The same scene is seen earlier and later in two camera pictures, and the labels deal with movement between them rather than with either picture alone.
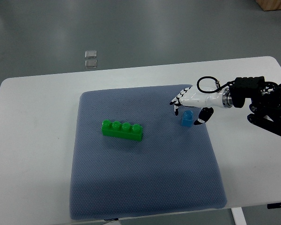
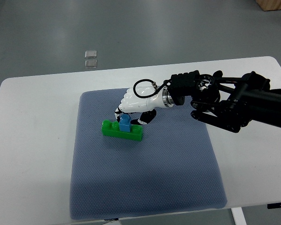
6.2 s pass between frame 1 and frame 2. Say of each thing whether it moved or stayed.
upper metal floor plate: stayed
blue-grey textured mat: stayed
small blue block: moved
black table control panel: stayed
